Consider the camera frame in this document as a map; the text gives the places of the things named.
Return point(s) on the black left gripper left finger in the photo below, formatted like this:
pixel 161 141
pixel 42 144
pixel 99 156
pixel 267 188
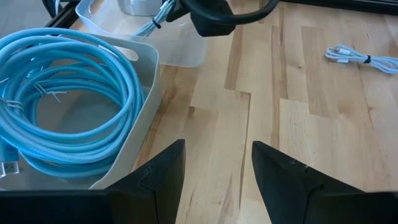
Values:
pixel 168 186

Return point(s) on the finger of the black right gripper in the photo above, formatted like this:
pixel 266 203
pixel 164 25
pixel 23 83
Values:
pixel 178 9

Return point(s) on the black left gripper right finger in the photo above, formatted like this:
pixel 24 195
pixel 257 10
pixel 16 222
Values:
pixel 280 186

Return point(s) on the clear plastic bin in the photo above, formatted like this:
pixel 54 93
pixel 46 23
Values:
pixel 186 46

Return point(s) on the silver lamp with white shade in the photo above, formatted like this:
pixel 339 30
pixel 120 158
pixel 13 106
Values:
pixel 140 7

